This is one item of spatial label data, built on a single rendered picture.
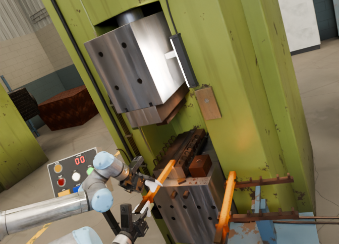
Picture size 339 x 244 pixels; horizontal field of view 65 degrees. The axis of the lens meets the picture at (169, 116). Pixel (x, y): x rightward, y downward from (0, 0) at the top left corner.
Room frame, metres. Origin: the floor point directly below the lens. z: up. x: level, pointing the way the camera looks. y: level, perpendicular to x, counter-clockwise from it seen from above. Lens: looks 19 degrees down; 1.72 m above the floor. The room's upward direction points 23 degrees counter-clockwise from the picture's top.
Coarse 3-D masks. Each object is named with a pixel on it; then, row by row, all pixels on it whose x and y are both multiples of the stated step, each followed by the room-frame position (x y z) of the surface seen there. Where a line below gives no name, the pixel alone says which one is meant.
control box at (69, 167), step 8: (88, 152) 1.53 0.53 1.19; (96, 152) 1.51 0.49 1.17; (64, 160) 1.55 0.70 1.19; (72, 160) 1.54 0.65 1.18; (80, 160) 1.52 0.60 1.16; (88, 160) 1.51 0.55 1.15; (48, 168) 1.56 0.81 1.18; (64, 168) 1.53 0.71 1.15; (72, 168) 1.52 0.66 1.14; (80, 168) 1.50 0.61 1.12; (88, 168) 1.49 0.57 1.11; (56, 176) 1.53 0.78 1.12; (64, 176) 1.51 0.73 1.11; (72, 176) 1.49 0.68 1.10; (80, 176) 1.48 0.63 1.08; (56, 184) 1.51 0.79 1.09; (64, 184) 1.49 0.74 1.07; (72, 184) 1.48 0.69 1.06; (80, 184) 1.46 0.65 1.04; (56, 192) 1.48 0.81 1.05; (72, 192) 1.46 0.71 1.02
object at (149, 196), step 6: (168, 162) 1.35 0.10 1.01; (174, 162) 1.35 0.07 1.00; (168, 168) 1.29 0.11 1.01; (162, 174) 1.25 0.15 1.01; (162, 180) 1.22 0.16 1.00; (150, 192) 1.14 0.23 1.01; (156, 192) 1.15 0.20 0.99; (144, 198) 1.10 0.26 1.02; (150, 198) 1.09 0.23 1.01; (144, 204) 1.06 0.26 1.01; (138, 210) 1.03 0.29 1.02
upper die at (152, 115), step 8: (184, 88) 1.58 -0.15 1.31; (176, 96) 1.48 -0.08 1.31; (184, 96) 1.55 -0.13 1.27; (160, 104) 1.32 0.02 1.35; (168, 104) 1.38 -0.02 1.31; (176, 104) 1.45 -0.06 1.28; (128, 112) 1.38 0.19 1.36; (136, 112) 1.35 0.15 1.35; (144, 112) 1.32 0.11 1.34; (152, 112) 1.30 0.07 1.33; (160, 112) 1.30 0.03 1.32; (168, 112) 1.36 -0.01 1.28; (136, 120) 1.36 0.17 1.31; (144, 120) 1.33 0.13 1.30; (152, 120) 1.31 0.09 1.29; (160, 120) 1.28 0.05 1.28
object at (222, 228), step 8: (232, 176) 1.12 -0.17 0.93; (232, 184) 1.06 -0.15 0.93; (232, 192) 1.02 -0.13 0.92; (224, 200) 0.98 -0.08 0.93; (224, 208) 0.93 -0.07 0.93; (224, 216) 0.89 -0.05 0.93; (216, 224) 0.86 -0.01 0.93; (224, 224) 0.84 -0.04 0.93; (216, 232) 0.81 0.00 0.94; (224, 232) 0.84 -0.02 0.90; (216, 240) 0.78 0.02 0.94; (224, 240) 0.80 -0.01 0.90
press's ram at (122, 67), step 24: (144, 24) 1.35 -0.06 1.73; (96, 48) 1.38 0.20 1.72; (120, 48) 1.31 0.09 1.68; (144, 48) 1.28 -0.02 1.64; (168, 48) 1.47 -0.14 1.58; (120, 72) 1.34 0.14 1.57; (144, 72) 1.27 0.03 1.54; (168, 72) 1.39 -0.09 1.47; (120, 96) 1.38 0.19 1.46; (144, 96) 1.30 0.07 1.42; (168, 96) 1.31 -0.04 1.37
